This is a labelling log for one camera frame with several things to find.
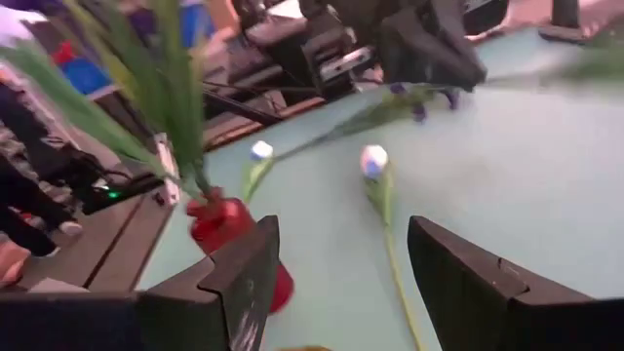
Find green stem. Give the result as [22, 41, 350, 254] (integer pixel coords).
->
[241, 139, 275, 204]

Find person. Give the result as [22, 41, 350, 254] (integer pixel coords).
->
[0, 0, 87, 289]

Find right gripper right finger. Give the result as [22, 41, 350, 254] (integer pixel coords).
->
[408, 215, 624, 351]

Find green leaves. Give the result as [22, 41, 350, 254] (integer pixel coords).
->
[0, 0, 215, 196]

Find white metal bracket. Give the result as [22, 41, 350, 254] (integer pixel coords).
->
[153, 134, 182, 206]

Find wooden table end board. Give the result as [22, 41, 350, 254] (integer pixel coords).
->
[202, 95, 328, 152]

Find black device with green light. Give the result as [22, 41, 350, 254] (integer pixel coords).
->
[80, 168, 167, 215]

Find white artificial tulip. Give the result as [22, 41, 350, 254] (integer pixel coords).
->
[359, 144, 428, 351]

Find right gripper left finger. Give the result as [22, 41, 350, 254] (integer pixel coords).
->
[0, 215, 281, 351]

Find black stand post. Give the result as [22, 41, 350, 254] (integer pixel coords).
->
[538, 0, 594, 45]

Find purple iris bunch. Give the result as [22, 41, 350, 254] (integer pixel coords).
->
[272, 82, 462, 162]

